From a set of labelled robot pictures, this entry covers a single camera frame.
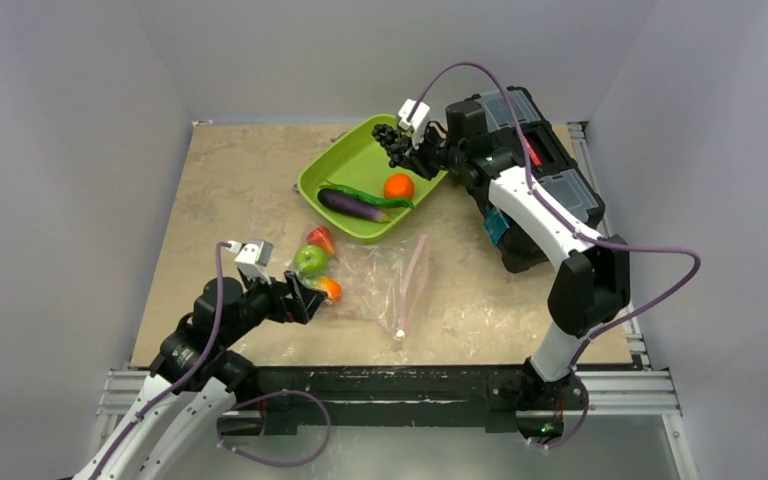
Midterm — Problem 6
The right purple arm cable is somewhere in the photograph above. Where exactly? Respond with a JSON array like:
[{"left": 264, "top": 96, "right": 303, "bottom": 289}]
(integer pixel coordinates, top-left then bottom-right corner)
[{"left": 407, "top": 62, "right": 702, "bottom": 372}]

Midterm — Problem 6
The black Delixi toolbox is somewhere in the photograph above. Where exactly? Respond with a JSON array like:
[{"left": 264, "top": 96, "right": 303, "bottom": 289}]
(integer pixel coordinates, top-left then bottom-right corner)
[{"left": 445, "top": 87, "right": 605, "bottom": 273}]

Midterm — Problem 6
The clear zip top bag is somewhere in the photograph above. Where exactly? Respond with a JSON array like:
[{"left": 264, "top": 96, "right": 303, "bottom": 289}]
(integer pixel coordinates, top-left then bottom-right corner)
[{"left": 299, "top": 234, "right": 430, "bottom": 341}]

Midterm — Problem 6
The orange fake fruit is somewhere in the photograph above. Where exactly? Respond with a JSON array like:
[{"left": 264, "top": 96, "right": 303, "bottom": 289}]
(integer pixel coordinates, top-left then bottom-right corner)
[{"left": 383, "top": 173, "right": 415, "bottom": 201}]

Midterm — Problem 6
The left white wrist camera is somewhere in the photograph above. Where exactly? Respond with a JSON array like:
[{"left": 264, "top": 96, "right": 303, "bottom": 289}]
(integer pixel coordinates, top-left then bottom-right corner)
[{"left": 227, "top": 239, "right": 273, "bottom": 285}]

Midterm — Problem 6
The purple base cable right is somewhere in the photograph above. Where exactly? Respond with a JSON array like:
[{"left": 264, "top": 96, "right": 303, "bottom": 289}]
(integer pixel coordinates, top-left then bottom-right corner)
[{"left": 526, "top": 370, "right": 591, "bottom": 452}]

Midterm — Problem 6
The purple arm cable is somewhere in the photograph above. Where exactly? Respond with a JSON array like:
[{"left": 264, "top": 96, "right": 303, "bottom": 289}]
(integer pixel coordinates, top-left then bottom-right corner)
[
  {"left": 85, "top": 241, "right": 240, "bottom": 480},
  {"left": 407, "top": 62, "right": 702, "bottom": 372}
]

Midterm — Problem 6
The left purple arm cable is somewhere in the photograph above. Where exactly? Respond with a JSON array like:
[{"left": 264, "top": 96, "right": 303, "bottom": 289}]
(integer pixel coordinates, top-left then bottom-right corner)
[{"left": 85, "top": 241, "right": 240, "bottom": 480}]

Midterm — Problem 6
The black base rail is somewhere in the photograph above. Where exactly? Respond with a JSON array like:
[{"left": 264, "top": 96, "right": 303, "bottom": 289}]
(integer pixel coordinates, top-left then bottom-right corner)
[{"left": 218, "top": 362, "right": 587, "bottom": 439}]

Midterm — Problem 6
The dark fake grape bunch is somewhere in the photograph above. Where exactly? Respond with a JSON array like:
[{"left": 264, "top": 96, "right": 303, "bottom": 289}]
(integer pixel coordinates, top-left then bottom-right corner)
[{"left": 372, "top": 124, "right": 412, "bottom": 168}]

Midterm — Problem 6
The green fake fruit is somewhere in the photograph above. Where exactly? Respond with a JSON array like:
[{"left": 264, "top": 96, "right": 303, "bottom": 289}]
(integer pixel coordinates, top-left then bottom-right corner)
[{"left": 293, "top": 245, "right": 329, "bottom": 276}]

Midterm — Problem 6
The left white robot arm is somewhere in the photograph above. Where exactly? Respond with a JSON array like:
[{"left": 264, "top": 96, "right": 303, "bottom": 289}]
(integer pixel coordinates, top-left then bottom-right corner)
[{"left": 76, "top": 271, "right": 329, "bottom": 479}]

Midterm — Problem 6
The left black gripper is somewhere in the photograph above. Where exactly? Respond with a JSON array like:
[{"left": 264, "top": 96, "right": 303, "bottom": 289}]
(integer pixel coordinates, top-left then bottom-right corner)
[{"left": 221, "top": 266, "right": 325, "bottom": 346}]

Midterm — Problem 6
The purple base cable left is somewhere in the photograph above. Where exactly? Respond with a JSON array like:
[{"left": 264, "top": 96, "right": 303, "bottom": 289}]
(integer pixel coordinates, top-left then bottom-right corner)
[{"left": 216, "top": 390, "right": 332, "bottom": 469}]

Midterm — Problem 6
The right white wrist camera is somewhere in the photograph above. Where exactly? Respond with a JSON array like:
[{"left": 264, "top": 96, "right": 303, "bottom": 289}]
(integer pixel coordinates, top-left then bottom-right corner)
[{"left": 396, "top": 99, "right": 431, "bottom": 148}]

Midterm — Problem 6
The purple fake eggplant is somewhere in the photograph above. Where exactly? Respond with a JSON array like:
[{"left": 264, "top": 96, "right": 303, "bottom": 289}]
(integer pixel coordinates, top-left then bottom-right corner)
[{"left": 317, "top": 188, "right": 392, "bottom": 223}]

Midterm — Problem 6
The green fake bean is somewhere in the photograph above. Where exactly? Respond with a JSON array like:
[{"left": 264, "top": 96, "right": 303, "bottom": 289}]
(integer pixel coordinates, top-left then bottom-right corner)
[{"left": 323, "top": 181, "right": 414, "bottom": 209}]

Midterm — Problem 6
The red fake tomato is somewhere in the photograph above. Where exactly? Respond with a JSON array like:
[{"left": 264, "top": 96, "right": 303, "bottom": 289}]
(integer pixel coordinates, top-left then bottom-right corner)
[{"left": 306, "top": 226, "right": 336, "bottom": 257}]

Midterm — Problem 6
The green plastic tray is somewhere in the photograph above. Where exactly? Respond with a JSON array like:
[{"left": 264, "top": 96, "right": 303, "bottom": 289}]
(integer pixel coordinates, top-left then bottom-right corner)
[{"left": 296, "top": 114, "right": 446, "bottom": 244}]

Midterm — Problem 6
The orange green fake mango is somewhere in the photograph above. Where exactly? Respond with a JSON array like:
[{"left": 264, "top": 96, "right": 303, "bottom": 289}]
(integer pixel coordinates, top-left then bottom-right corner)
[{"left": 309, "top": 275, "right": 343, "bottom": 305}]

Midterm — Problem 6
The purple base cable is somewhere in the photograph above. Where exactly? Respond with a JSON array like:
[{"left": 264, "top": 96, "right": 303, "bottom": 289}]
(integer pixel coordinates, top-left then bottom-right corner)
[
  {"left": 526, "top": 370, "right": 591, "bottom": 452},
  {"left": 216, "top": 390, "right": 332, "bottom": 469}
]

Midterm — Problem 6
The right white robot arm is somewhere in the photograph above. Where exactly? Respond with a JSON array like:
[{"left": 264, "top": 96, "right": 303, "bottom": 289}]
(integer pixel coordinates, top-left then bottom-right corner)
[{"left": 374, "top": 88, "right": 631, "bottom": 409}]

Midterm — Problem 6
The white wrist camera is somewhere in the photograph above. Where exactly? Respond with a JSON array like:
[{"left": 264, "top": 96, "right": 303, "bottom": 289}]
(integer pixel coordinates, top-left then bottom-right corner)
[
  {"left": 396, "top": 99, "right": 431, "bottom": 148},
  {"left": 227, "top": 239, "right": 273, "bottom": 285}
]

